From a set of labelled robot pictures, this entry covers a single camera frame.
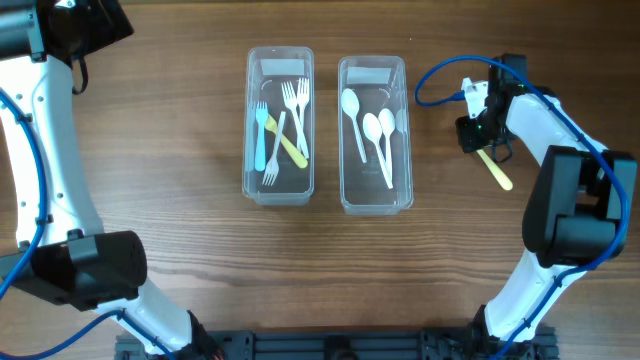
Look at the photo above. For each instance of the clear plastic container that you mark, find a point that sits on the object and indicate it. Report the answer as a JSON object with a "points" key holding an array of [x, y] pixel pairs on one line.
{"points": [[379, 81], [267, 69]]}

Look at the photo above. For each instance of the yellow plastic spoon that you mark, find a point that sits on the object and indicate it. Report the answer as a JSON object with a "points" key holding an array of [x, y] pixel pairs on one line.
{"points": [[501, 178]]}

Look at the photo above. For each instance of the yellow plastic fork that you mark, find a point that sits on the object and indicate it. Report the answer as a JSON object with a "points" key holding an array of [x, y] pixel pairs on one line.
{"points": [[297, 157]]}

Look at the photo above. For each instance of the curved white plastic fork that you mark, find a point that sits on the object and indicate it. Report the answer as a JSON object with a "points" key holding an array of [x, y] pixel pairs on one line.
{"points": [[303, 97]]}

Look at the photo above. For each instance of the right clear plastic container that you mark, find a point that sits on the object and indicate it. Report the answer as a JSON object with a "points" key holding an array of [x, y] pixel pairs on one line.
{"points": [[379, 81]]}

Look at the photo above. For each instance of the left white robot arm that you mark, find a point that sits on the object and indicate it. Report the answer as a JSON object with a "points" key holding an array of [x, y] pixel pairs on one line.
{"points": [[65, 256]]}

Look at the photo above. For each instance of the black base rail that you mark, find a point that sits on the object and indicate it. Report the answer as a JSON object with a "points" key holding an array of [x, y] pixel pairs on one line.
{"points": [[430, 343]]}

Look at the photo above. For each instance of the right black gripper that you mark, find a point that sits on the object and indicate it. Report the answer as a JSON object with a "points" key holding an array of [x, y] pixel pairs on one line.
{"points": [[470, 135]]}

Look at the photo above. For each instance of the thin white plastic fork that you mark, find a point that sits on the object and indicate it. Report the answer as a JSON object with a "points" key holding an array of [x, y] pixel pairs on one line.
{"points": [[272, 167]]}

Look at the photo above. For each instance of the left clear plastic container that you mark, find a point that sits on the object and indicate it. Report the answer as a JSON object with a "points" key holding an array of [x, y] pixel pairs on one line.
{"points": [[267, 69]]}

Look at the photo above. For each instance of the wide white plastic fork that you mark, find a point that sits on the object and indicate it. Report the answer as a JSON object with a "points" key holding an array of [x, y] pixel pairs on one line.
{"points": [[261, 116]]}

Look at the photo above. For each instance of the white plastic spoon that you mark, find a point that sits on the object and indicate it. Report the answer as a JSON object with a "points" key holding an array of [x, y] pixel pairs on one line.
{"points": [[387, 122], [373, 132], [350, 106]]}

